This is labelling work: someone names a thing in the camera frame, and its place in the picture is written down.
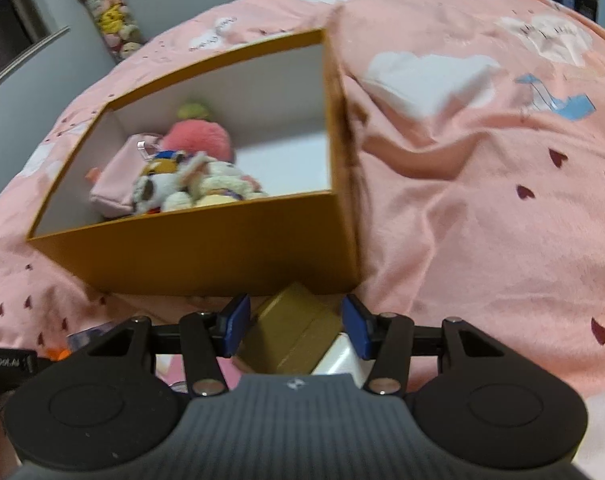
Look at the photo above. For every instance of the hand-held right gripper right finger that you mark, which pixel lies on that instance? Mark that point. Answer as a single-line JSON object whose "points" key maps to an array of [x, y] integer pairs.
{"points": [[357, 327]]}

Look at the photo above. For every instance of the clear tube of plush toys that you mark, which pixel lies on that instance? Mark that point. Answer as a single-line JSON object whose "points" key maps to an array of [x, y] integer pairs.
{"points": [[112, 15]]}

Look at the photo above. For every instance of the orange crochet ball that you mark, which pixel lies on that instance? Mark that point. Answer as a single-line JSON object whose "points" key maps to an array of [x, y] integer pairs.
{"points": [[57, 355]]}

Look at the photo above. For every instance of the pink box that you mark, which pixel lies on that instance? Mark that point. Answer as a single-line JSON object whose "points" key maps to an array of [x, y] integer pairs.
{"points": [[170, 372]]}

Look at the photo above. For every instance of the brown white plush dog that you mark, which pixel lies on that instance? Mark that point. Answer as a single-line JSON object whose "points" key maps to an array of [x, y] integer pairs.
{"points": [[155, 185]]}

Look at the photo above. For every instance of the orange cardboard box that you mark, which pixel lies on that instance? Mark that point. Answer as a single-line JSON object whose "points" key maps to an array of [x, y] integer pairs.
{"points": [[207, 255]]}

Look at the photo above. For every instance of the pink fluffy plush peach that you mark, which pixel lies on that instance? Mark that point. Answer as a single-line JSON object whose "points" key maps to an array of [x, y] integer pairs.
{"points": [[197, 137]]}

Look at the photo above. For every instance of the gold box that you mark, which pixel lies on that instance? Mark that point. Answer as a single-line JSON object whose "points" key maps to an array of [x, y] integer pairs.
{"points": [[287, 330]]}

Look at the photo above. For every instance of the white pink crochet doll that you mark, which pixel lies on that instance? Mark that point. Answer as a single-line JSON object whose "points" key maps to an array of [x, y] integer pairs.
{"points": [[222, 182]]}

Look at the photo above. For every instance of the pink pouch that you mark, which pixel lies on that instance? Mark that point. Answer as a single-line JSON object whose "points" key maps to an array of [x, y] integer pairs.
{"points": [[115, 185]]}

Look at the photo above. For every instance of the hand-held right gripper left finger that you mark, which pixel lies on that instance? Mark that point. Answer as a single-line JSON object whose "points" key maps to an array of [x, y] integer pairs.
{"points": [[235, 325]]}

